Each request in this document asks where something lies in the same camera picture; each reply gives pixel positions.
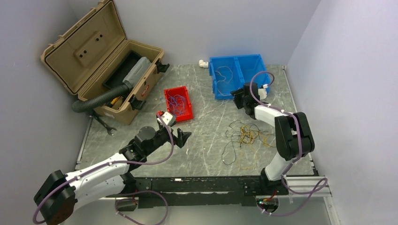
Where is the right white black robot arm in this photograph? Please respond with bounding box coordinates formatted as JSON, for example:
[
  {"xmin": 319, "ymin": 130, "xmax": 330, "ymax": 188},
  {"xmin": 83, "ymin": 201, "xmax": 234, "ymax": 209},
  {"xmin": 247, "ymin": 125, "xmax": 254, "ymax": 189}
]
[{"xmin": 231, "ymin": 82, "xmax": 315, "ymax": 195}]

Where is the white pipe elbow fitting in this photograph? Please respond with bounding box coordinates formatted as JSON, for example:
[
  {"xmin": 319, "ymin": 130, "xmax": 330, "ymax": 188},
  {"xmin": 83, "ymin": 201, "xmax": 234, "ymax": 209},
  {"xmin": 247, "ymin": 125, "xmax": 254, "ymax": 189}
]
[{"xmin": 199, "ymin": 60, "xmax": 209, "ymax": 68}]

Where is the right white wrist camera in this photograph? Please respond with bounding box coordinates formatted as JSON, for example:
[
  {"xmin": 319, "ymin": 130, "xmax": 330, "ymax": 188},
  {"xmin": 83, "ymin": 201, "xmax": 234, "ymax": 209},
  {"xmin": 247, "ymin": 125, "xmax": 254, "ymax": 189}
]
[{"xmin": 258, "ymin": 84, "xmax": 269, "ymax": 101}]

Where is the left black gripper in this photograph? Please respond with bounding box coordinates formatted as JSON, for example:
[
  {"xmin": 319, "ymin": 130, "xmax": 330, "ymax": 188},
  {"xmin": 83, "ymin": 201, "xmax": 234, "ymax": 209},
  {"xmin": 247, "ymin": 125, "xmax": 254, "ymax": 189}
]
[{"xmin": 144, "ymin": 121, "xmax": 191, "ymax": 156}]

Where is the grey canister in toolbox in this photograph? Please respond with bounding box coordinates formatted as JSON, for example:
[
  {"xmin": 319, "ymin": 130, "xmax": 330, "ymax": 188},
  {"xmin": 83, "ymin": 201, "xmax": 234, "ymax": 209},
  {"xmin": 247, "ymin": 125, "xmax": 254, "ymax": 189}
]
[{"xmin": 122, "ymin": 57, "xmax": 152, "ymax": 90}]

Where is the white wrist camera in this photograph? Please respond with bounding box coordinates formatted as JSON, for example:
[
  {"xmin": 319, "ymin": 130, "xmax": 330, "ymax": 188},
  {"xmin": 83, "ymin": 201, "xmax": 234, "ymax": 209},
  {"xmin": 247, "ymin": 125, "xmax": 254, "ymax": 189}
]
[
  {"xmin": 156, "ymin": 111, "xmax": 176, "ymax": 127},
  {"xmin": 258, "ymin": 84, "xmax": 269, "ymax": 101}
]

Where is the tan open toolbox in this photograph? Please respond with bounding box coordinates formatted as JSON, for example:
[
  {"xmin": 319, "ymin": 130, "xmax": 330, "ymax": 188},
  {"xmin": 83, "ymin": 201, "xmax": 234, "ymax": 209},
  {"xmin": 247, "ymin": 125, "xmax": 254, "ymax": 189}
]
[{"xmin": 40, "ymin": 0, "xmax": 168, "ymax": 125}]

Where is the black metal wrench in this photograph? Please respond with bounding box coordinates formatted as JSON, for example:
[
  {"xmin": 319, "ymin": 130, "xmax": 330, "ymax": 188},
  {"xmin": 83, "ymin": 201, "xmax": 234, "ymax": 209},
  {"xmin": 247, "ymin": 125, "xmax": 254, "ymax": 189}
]
[{"xmin": 90, "ymin": 112, "xmax": 117, "ymax": 136}]

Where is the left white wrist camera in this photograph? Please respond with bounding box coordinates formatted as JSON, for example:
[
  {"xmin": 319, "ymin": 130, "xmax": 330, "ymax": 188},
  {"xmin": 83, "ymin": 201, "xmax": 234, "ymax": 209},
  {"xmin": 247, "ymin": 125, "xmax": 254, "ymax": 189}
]
[{"xmin": 156, "ymin": 111, "xmax": 176, "ymax": 127}]

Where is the red plastic bin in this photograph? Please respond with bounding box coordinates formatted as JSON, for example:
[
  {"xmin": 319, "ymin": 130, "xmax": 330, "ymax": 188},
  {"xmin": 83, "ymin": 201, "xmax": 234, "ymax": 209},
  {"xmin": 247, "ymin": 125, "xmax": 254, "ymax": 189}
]
[{"xmin": 164, "ymin": 86, "xmax": 194, "ymax": 122}]

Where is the black corrugated hose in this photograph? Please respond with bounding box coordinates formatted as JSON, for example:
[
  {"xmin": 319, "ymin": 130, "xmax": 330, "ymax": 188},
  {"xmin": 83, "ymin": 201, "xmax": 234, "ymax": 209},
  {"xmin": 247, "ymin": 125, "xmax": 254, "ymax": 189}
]
[{"xmin": 71, "ymin": 84, "xmax": 131, "ymax": 113}]

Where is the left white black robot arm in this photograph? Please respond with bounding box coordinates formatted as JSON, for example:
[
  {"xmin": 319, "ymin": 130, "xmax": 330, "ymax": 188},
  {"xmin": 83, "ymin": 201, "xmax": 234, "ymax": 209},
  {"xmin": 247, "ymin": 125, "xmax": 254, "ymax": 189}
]
[{"xmin": 32, "ymin": 126, "xmax": 191, "ymax": 225}]

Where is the black aluminium base frame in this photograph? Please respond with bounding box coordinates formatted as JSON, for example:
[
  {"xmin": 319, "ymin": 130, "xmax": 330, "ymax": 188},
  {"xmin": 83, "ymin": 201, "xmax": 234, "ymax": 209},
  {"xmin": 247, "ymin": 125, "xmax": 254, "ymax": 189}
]
[{"xmin": 102, "ymin": 175, "xmax": 331, "ymax": 209}]

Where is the blue divided plastic bin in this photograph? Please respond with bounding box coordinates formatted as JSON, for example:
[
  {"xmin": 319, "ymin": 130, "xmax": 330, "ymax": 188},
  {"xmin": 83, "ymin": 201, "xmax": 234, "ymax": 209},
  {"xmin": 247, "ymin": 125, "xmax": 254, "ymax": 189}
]
[{"xmin": 209, "ymin": 54, "xmax": 266, "ymax": 100}]

